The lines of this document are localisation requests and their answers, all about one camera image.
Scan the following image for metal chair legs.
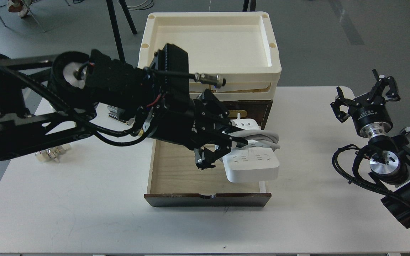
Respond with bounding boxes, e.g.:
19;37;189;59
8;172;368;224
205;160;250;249
0;0;70;32

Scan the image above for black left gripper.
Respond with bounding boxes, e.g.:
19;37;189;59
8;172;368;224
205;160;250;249
144;89;249;170

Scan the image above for black table leg stand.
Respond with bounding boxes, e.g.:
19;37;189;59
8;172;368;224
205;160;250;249
106;0;138;63

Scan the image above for silver mesh power supply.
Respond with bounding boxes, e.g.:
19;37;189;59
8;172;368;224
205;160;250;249
107;105;135;126

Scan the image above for open wooden drawer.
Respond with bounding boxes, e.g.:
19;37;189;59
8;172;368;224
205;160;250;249
144;140;272;207

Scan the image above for cream plastic tray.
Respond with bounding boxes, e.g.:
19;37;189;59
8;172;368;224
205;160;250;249
138;11;282;101

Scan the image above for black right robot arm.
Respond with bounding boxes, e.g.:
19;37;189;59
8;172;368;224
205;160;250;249
330;69;410;228

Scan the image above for white power strip with cable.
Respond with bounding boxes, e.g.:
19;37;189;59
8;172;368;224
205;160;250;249
221;114;280;183

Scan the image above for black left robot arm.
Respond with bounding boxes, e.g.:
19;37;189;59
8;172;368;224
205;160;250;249
0;43;248;170

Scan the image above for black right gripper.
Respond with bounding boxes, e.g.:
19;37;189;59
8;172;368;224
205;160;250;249
331;69;401;138

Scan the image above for black stand leg right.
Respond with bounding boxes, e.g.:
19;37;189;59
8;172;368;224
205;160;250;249
242;0;257;12

